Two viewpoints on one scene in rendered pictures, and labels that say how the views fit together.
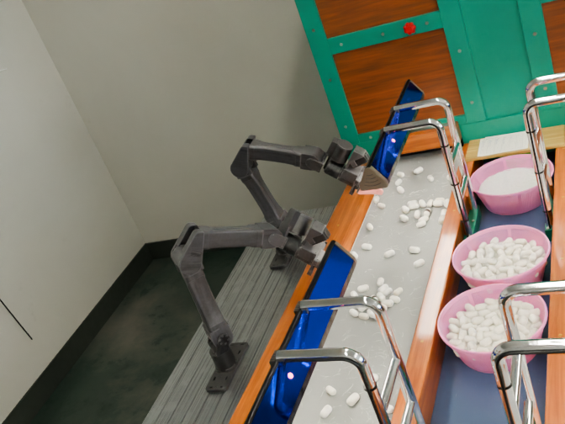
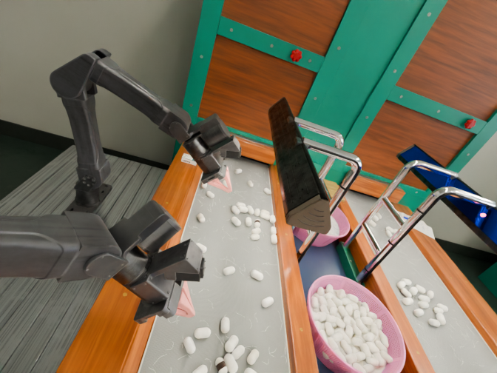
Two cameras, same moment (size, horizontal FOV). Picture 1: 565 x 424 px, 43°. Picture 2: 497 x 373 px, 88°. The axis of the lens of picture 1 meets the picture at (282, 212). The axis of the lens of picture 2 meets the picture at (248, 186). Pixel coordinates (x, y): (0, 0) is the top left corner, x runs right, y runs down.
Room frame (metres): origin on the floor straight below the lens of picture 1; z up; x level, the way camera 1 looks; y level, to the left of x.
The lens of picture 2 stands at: (1.55, 0.07, 1.30)
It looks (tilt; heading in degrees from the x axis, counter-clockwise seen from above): 32 degrees down; 319
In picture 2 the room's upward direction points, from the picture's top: 22 degrees clockwise
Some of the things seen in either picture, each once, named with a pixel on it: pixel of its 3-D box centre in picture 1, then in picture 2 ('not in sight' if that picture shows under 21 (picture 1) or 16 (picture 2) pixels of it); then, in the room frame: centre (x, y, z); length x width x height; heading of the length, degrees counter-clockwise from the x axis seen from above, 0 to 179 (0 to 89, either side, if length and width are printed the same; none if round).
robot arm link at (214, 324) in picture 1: (203, 297); not in sight; (1.75, 0.30, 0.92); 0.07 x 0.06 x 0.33; 16
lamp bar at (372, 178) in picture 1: (393, 128); (291, 140); (2.02, -0.41, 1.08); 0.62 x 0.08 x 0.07; 150
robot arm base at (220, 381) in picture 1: (223, 357); not in sight; (1.75, 0.32, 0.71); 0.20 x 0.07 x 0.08; 152
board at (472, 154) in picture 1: (514, 143); (309, 182); (2.22, -0.85, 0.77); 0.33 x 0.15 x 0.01; 60
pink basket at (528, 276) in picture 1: (503, 265); (346, 328); (1.64, -0.52, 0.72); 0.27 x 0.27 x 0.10
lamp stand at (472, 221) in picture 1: (432, 175); (292, 200); (1.97, -0.48, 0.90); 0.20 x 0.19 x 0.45; 150
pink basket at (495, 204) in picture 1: (513, 186); (313, 220); (2.03, -0.74, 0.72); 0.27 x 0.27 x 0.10
